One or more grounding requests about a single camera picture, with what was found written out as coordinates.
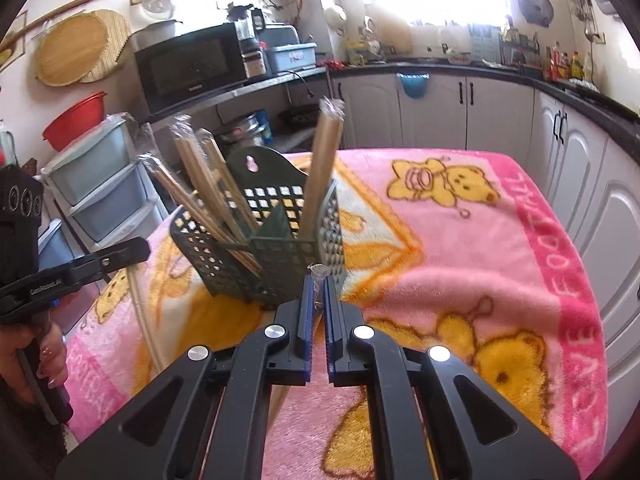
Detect chopsticks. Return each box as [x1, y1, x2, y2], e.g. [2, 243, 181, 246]
[126, 263, 168, 374]

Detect chopsticks compartment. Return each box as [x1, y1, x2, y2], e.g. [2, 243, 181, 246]
[298, 98, 345, 240]
[139, 114, 262, 275]

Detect white kitchen base cabinets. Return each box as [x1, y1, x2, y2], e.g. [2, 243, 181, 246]
[332, 70, 639, 460]

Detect left hand painted nails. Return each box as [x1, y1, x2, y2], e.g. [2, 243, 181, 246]
[0, 320, 70, 406]

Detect grey plastic drawer unit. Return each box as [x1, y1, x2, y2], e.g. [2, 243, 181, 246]
[40, 113, 168, 252]

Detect pink bear blanket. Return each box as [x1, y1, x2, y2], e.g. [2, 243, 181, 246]
[67, 150, 608, 479]

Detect red plastic basin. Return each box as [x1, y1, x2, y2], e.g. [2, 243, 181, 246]
[42, 91, 106, 152]

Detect green plastic utensil basket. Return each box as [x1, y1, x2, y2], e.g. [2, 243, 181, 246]
[169, 146, 347, 307]

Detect round bamboo board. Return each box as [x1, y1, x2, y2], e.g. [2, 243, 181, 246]
[36, 10, 131, 88]

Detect stacked steel pots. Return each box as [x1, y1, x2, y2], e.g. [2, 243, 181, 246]
[214, 110, 273, 153]

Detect black microwave oven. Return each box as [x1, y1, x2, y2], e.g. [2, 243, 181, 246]
[132, 23, 246, 117]

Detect metal shelf rack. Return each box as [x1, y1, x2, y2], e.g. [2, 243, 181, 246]
[139, 66, 331, 156]

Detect blue hanging trash basket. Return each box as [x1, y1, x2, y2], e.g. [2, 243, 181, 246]
[397, 74, 431, 100]

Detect blender with black base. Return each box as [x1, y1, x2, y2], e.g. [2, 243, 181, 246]
[227, 3, 267, 79]

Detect blue plastic bin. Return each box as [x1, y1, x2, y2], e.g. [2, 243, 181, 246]
[267, 42, 317, 74]

